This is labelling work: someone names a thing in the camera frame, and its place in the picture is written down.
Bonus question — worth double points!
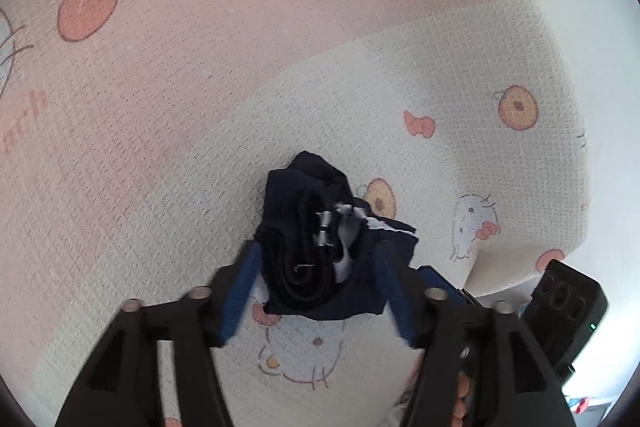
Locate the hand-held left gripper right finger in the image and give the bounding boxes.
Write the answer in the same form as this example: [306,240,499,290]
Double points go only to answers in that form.
[372,246,576,427]

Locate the pink cartoon printed blanket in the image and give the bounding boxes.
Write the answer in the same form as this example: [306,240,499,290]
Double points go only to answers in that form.
[0,0,596,427]

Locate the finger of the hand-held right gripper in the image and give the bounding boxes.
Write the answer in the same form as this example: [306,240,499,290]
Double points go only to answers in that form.
[418,265,484,309]

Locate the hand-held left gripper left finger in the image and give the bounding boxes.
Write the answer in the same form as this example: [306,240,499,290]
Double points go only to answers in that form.
[55,239,263,427]

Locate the navy blue shorts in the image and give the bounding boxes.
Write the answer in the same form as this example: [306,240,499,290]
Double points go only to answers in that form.
[252,151,419,322]

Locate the person's right hand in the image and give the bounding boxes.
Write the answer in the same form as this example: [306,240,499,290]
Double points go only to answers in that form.
[450,373,474,427]

